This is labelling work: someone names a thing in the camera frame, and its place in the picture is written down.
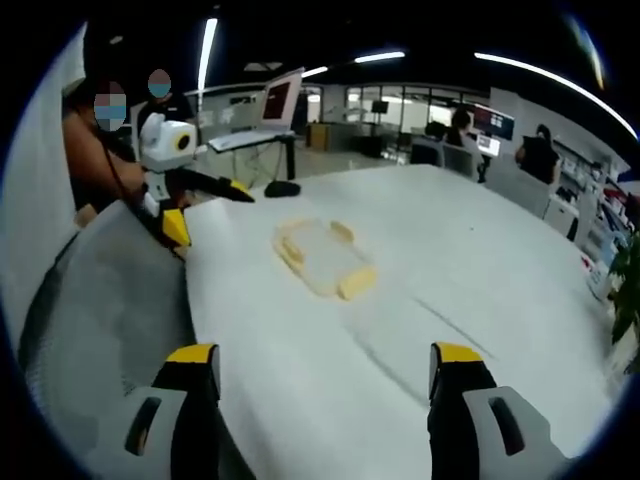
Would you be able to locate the green potted plant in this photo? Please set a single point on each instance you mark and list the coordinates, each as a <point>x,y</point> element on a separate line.
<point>627,285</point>

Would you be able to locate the white partition panel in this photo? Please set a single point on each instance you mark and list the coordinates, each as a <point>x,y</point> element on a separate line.
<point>517,187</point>

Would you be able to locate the pale yellow plastic buckle part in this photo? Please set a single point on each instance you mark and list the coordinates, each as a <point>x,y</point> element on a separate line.
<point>356,284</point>

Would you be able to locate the long ceiling light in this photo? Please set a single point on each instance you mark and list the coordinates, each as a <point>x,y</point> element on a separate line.
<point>555,82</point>
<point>315,71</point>
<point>206,50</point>
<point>380,56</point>

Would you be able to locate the clear container with yellow clips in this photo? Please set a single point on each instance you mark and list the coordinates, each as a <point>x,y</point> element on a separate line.
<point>294,250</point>

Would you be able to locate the white-framed monitor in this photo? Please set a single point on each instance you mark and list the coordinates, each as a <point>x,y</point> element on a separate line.
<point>280,100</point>

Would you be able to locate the dark screen monitor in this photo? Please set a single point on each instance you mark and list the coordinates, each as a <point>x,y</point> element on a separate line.
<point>495,122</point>

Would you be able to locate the wooden cabinet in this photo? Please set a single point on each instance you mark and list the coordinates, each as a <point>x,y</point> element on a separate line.
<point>319,136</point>

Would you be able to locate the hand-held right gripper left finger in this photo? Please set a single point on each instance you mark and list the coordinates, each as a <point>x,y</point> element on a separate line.
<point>165,430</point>

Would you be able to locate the grey foam sheet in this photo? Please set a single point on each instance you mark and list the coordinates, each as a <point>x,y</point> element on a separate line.
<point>110,310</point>

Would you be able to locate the grey office chair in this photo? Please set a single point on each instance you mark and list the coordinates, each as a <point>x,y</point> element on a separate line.
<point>427,150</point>

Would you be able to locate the white office desk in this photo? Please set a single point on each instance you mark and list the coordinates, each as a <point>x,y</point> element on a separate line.
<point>250,140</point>

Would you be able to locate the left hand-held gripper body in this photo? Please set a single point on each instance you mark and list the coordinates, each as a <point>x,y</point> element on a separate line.
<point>162,147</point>

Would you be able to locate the black computer mouse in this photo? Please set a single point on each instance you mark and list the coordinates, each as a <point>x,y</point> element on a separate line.
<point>281,189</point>

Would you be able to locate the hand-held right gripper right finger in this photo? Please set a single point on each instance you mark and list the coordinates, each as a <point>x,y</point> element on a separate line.
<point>465,425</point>

